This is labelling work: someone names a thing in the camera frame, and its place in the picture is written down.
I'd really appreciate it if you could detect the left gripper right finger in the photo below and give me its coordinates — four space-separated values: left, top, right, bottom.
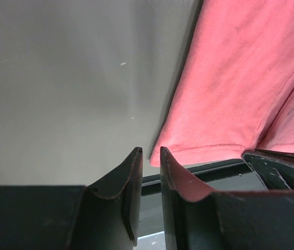
160 147 294 249

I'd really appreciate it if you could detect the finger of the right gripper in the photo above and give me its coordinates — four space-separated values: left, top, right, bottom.
241 149 294 190

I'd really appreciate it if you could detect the salmon pink t shirt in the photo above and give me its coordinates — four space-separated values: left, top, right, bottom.
150 1 294 167

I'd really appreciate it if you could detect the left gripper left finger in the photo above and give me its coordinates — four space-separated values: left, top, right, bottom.
0 147 143 249

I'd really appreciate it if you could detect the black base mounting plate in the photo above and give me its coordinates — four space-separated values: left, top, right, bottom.
138 159 264 237

